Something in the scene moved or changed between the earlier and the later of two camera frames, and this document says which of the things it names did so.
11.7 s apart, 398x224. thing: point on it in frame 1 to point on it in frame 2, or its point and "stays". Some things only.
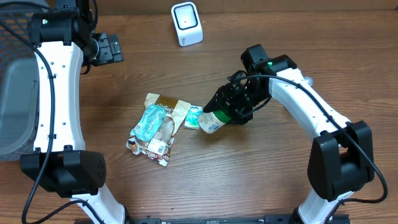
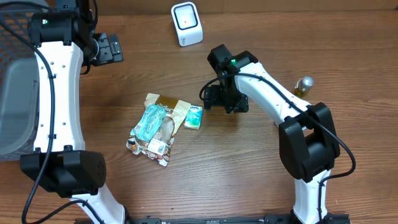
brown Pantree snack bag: [159, 149] stays
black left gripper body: [104, 56] stays
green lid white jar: [212, 121] to [277, 122]
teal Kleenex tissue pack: [192, 119] stays
